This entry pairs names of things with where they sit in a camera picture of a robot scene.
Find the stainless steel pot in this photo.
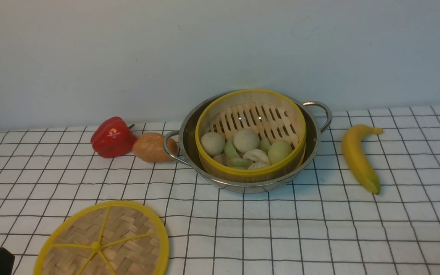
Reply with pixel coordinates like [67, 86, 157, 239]
[163, 91, 333, 194]

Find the green dumpling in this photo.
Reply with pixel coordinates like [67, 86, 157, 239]
[258, 139, 271, 153]
[224, 139, 241, 158]

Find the green dumpling right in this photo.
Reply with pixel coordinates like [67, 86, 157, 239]
[258, 139, 271, 153]

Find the pale green round bun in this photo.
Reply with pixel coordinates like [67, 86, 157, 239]
[267, 139, 293, 165]

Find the yellow banana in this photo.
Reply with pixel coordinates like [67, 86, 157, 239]
[341, 124, 383, 195]

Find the white round bun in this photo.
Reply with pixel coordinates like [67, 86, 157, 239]
[233, 128, 260, 153]
[200, 132, 225, 157]

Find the red bell pepper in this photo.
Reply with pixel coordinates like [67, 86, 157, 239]
[90, 116, 137, 158]

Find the brown potato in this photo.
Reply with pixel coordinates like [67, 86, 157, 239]
[132, 132, 173, 163]

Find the white round bun middle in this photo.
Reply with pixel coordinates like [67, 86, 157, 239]
[233, 128, 260, 153]

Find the yellow rimmed bamboo steamer basket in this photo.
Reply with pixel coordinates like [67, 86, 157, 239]
[194, 89, 307, 183]

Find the white checkered tablecloth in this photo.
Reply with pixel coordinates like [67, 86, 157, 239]
[0, 106, 440, 275]

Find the woven bamboo steamer lid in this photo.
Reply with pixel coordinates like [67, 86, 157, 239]
[33, 201, 170, 275]

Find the white pleated dumpling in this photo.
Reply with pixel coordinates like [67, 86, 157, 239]
[243, 149, 271, 170]

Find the white round bun left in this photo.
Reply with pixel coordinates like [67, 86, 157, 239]
[200, 132, 225, 157]

